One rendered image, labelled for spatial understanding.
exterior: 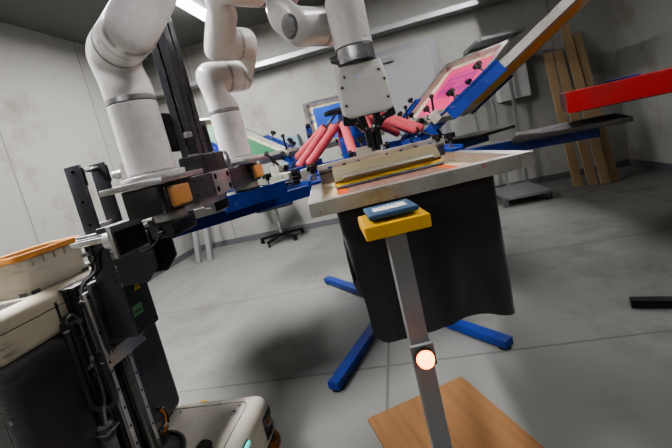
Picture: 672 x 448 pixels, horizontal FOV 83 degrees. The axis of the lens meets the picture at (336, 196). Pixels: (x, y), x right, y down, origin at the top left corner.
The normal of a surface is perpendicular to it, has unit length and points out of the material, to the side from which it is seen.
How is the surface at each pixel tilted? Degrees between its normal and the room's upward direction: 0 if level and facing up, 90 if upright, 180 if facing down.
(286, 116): 90
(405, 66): 90
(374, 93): 88
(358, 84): 90
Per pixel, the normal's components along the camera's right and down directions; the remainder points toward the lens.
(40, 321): 0.96, -0.21
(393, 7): -0.14, 0.17
